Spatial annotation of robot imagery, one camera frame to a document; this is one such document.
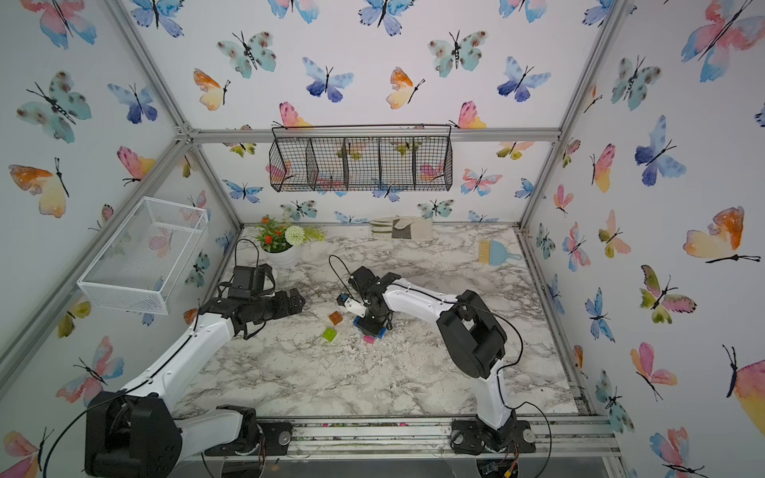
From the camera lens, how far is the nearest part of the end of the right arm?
0.67 metres

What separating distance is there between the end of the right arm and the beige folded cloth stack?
0.43 metres

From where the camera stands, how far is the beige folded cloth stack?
1203 millimetres
